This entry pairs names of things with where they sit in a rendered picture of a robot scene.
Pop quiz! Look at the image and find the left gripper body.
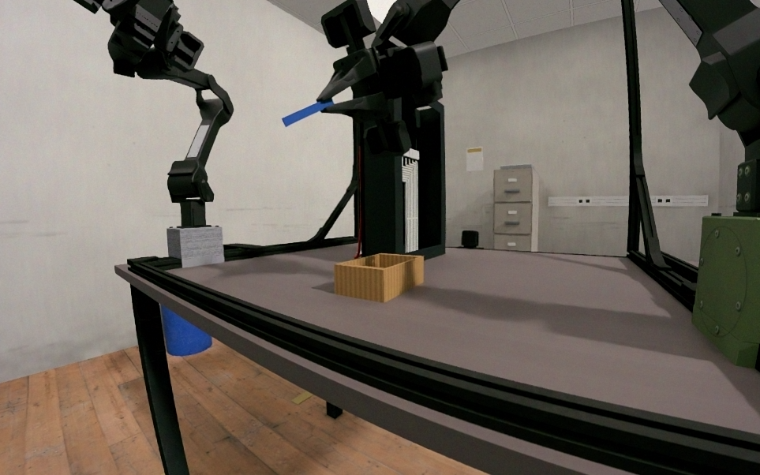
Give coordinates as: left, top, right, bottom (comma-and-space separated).
321, 0, 412, 159

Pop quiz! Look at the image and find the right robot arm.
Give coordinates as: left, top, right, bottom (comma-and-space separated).
107, 0, 234, 228

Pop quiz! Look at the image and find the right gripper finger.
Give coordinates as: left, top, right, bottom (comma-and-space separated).
101, 0, 140, 21
152, 3, 184, 54

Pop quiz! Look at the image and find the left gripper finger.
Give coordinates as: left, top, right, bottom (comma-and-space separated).
316, 48, 376, 103
320, 92, 389, 124

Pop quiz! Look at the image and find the black rack frame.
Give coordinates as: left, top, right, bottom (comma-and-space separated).
364, 93, 446, 260

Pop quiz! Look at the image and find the tan open box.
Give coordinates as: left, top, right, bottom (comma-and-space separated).
334, 253, 424, 303

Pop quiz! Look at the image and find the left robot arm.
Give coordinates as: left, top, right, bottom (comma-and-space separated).
371, 0, 760, 217

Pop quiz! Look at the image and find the yellow label strip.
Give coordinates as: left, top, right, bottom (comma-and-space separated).
282, 98, 334, 127

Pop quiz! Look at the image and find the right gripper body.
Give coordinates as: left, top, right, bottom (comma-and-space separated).
74, 0, 204, 73

